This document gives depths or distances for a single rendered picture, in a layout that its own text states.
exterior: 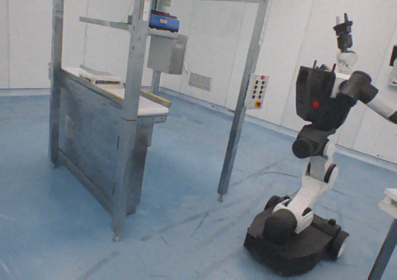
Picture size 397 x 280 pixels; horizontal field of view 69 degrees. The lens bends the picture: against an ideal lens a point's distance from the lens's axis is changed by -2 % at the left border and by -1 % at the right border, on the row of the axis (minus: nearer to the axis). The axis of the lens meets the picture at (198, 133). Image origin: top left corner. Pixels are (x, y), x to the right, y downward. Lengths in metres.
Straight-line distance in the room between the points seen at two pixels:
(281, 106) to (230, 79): 1.12
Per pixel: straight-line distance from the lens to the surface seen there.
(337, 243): 2.24
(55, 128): 2.67
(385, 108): 1.65
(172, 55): 1.73
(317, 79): 1.69
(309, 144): 1.68
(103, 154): 2.11
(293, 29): 5.24
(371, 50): 4.92
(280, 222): 1.82
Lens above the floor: 1.24
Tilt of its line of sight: 17 degrees down
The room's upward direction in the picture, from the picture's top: 11 degrees clockwise
